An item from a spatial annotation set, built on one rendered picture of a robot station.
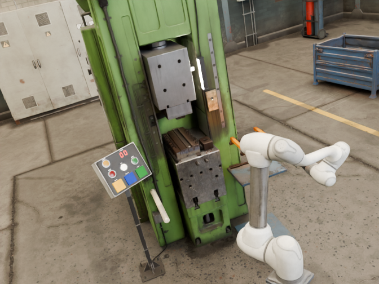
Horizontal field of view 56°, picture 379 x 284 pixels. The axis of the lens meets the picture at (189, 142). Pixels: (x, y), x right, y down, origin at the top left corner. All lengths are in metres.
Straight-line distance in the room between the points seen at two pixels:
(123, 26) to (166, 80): 0.48
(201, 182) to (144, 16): 1.37
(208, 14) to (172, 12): 0.28
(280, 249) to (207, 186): 1.14
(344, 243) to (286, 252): 1.35
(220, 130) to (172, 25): 0.96
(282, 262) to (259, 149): 0.63
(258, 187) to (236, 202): 1.50
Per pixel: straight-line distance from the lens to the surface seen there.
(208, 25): 2.79
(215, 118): 2.98
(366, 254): 3.27
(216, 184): 3.02
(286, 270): 2.10
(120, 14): 2.62
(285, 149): 1.79
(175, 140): 3.00
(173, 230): 3.38
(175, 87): 2.63
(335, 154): 2.28
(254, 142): 1.89
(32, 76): 7.80
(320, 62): 6.44
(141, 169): 2.63
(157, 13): 2.67
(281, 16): 10.49
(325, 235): 3.38
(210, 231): 3.28
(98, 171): 2.53
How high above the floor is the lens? 2.30
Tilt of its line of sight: 27 degrees down
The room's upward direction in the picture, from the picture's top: 12 degrees counter-clockwise
